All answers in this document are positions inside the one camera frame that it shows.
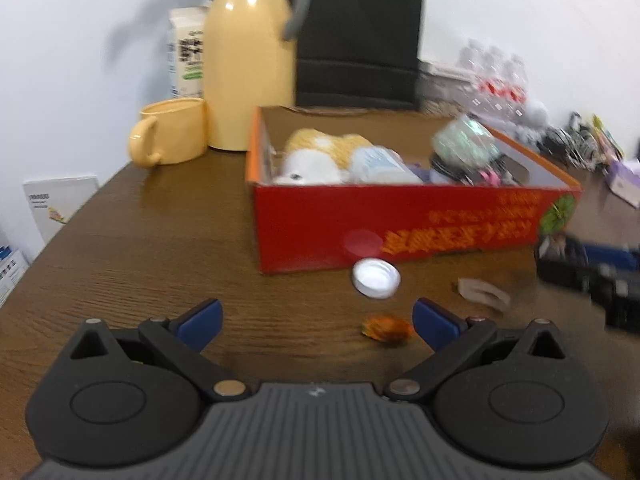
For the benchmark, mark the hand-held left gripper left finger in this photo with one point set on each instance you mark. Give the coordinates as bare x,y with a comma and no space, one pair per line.
201,321

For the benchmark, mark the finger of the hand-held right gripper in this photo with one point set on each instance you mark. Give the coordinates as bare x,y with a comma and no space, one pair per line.
560,265
607,255

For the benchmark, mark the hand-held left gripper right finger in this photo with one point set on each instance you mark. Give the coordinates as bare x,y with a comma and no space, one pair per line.
434,324

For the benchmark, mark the white plastic lid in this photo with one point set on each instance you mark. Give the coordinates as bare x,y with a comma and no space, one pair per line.
376,278

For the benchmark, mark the red cardboard box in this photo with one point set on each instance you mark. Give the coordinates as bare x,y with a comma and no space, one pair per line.
320,230

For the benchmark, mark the clear round plastic container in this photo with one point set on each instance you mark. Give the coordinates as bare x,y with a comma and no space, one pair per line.
465,140

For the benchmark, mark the clear plastic jar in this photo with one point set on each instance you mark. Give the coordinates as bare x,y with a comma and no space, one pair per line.
380,165

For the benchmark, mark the white and yellow plush alpaca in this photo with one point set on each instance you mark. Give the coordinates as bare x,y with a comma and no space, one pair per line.
315,155

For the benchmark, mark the orange dried petal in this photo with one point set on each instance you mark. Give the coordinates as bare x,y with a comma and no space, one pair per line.
389,329

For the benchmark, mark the beige paper scrap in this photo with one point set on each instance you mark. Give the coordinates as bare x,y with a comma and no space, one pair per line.
482,294

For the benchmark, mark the purple small box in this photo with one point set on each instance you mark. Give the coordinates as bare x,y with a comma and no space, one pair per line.
625,182

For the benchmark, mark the yellow green packet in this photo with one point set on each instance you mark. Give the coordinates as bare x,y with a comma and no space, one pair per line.
607,137

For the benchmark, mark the white robot figure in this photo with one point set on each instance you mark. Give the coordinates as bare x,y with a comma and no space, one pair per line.
532,115

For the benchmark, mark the white paper box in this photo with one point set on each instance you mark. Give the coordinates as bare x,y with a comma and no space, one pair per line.
55,205

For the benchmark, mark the yellow mug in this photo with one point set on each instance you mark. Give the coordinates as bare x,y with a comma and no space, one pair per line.
175,130

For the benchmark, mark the blue and white packets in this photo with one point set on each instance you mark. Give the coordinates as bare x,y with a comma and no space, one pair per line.
10,275

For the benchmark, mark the clear container of seeds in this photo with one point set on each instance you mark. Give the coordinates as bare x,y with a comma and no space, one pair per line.
442,95

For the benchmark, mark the white flat box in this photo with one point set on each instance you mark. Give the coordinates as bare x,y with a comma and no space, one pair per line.
447,70

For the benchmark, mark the yellow thermos jug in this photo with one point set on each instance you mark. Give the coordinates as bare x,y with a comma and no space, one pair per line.
250,70

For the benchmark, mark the white milk carton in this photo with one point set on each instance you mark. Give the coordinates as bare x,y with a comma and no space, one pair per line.
187,55

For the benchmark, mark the black paper bag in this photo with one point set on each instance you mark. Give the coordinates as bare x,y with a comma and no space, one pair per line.
360,35

